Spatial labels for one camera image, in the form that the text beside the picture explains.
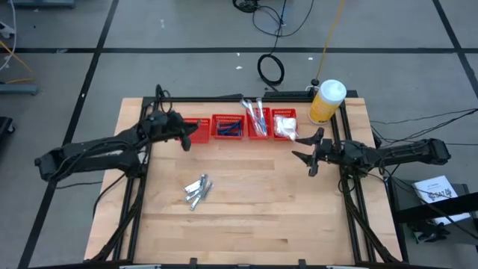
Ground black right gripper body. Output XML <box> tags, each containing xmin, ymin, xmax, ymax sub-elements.
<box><xmin>308</xmin><ymin>127</ymin><xmax>347</xmax><ymax>178</ymax></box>

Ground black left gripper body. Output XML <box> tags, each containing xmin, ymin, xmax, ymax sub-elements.
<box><xmin>164</xmin><ymin>111</ymin><xmax>193</xmax><ymax>152</ymax></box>

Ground cotton pads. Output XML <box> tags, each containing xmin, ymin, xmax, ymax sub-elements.
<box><xmin>274</xmin><ymin>116</ymin><xmax>294</xmax><ymax>137</ymax></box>
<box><xmin>283</xmin><ymin>119</ymin><xmax>300</xmax><ymax>142</ymax></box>

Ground bagged blue white toothbrush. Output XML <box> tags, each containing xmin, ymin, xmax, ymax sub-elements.
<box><xmin>255</xmin><ymin>97</ymin><xmax>268</xmax><ymax>135</ymax></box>
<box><xmin>240</xmin><ymin>98</ymin><xmax>259</xmax><ymax>130</ymax></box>
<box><xmin>248</xmin><ymin>110</ymin><xmax>265</xmax><ymax>137</ymax></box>

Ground red plastic mesh basket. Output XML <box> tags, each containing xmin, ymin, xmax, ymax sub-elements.
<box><xmin>271</xmin><ymin>108</ymin><xmax>299</xmax><ymax>142</ymax></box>
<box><xmin>182</xmin><ymin>117</ymin><xmax>211</xmax><ymax>145</ymax></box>
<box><xmin>246</xmin><ymin>107</ymin><xmax>273</xmax><ymax>141</ymax></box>
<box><xmin>211</xmin><ymin>114</ymin><xmax>246</xmax><ymax>140</ymax></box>

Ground yellow bottle with white cap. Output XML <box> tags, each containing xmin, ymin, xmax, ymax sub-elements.
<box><xmin>308</xmin><ymin>78</ymin><xmax>348</xmax><ymax>126</ymax></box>

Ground black side cart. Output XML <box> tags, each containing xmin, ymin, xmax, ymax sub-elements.
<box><xmin>384</xmin><ymin>175</ymin><xmax>478</xmax><ymax>269</ymax></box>

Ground white printed booklet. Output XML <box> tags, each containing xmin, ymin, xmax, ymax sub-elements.
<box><xmin>412</xmin><ymin>174</ymin><xmax>472</xmax><ymax>226</ymax></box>

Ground black clamp tool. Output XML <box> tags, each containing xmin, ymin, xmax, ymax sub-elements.
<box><xmin>412</xmin><ymin>220</ymin><xmax>452</xmax><ymax>244</ymax></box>

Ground black equipment foot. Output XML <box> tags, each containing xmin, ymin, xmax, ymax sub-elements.
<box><xmin>0</xmin><ymin>116</ymin><xmax>16</xmax><ymax>147</ymax></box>

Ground small white object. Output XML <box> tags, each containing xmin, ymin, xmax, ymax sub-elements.
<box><xmin>0</xmin><ymin>21</ymin><xmax>16</xmax><ymax>39</ymax></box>

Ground black metal table frame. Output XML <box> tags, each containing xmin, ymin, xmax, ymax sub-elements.
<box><xmin>84</xmin><ymin>84</ymin><xmax>406</xmax><ymax>265</ymax></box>

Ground black coiled hanging cable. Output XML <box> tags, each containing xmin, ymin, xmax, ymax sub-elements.
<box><xmin>252</xmin><ymin>0</ymin><xmax>315</xmax><ymax>93</ymax></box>

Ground black arm base cable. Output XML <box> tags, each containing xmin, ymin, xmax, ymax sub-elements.
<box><xmin>92</xmin><ymin>172</ymin><xmax>127</xmax><ymax>220</ymax></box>

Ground yellow hanging cable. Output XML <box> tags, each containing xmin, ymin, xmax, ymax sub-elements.
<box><xmin>315</xmin><ymin>0</ymin><xmax>347</xmax><ymax>81</ymax></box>

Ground black cable bundle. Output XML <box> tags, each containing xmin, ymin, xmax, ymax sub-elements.
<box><xmin>232</xmin><ymin>0</ymin><xmax>261</xmax><ymax>14</ymax></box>

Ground orange floor cable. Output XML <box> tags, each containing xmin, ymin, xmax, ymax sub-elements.
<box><xmin>0</xmin><ymin>39</ymin><xmax>37</xmax><ymax>85</ymax></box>

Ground white floor cable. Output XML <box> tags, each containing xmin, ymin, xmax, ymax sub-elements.
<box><xmin>0</xmin><ymin>0</ymin><xmax>18</xmax><ymax>72</ymax></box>

